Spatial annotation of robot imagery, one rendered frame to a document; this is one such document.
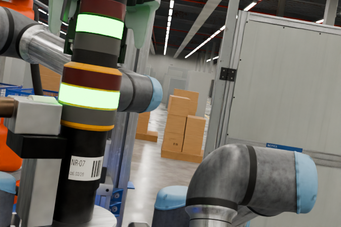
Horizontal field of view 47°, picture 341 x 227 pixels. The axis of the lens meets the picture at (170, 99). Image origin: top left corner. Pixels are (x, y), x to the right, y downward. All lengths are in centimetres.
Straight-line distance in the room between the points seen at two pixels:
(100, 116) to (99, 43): 5
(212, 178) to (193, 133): 721
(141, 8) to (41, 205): 23
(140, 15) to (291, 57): 181
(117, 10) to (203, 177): 48
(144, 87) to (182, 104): 712
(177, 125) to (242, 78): 581
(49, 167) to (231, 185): 48
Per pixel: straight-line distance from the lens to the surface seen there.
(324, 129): 228
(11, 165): 431
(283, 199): 76
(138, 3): 41
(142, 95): 73
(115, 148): 122
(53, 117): 28
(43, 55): 91
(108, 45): 28
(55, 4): 41
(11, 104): 28
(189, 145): 796
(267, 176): 74
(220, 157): 73
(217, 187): 71
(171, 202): 111
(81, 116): 28
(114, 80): 28
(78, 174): 29
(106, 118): 29
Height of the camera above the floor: 158
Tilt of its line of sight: 3 degrees down
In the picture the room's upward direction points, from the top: 9 degrees clockwise
